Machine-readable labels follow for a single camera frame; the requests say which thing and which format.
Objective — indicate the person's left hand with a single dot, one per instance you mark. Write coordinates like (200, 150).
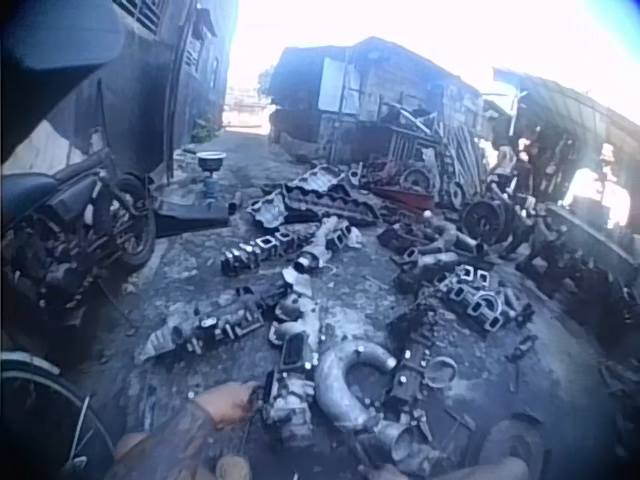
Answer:
(227, 402)

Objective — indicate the person's right hand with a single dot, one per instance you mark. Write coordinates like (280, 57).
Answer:
(382, 472)

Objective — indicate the person's left fingers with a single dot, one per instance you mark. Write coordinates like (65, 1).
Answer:
(250, 395)

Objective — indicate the grey metal throttle body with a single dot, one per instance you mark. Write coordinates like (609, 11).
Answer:
(287, 405)

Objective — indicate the grey aluminium intake housing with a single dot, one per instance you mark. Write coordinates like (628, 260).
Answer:
(295, 330)

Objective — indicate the long dark intake manifold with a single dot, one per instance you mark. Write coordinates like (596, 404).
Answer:
(220, 317)

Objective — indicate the curved aluminium pipe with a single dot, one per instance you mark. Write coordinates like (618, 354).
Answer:
(340, 385)

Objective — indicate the grey ported exhaust manifold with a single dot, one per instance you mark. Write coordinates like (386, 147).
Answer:
(265, 250)

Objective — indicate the dark gearbox housing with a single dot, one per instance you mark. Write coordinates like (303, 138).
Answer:
(412, 365)

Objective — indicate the long grey metal pipe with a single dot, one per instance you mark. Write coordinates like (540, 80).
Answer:
(322, 245)

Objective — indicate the black flat tray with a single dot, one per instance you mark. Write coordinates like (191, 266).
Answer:
(192, 212)

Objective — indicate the bicycle wheel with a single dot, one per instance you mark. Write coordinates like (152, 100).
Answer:
(45, 400)

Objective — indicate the blue cylinder stand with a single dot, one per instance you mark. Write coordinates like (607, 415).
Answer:
(211, 186)

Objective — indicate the metal bowl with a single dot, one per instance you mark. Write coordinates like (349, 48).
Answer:
(211, 160)

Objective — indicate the heap of engine manifolds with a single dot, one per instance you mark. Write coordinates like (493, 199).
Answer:
(460, 280)

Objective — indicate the dark motorcycle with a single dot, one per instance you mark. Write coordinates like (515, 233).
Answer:
(75, 225)

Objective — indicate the dark flywheel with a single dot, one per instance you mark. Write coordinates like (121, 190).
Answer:
(482, 220)

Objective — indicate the scrap metal heap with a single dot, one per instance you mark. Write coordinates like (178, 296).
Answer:
(430, 160)

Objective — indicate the wooden shed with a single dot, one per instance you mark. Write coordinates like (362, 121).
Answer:
(360, 85)

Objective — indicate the large dark engine block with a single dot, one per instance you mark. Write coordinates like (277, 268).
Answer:
(580, 260)

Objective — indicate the black rounded cover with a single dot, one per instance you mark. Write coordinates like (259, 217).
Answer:
(55, 55)

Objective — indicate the corrugated metal roof shelter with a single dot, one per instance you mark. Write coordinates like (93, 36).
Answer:
(565, 105)

